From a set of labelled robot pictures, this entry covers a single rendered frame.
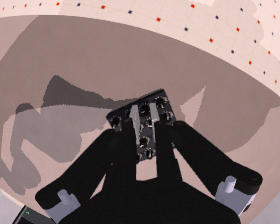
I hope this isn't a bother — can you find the dark grey knob box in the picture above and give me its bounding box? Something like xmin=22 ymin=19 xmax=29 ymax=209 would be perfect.
xmin=106 ymin=89 xmax=177 ymax=164

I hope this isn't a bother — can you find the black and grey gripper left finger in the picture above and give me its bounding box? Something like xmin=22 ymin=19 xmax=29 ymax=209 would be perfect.
xmin=35 ymin=105 xmax=140 ymax=224

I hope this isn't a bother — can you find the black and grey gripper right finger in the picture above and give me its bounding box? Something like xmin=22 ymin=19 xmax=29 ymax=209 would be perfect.
xmin=150 ymin=103 xmax=263 ymax=224

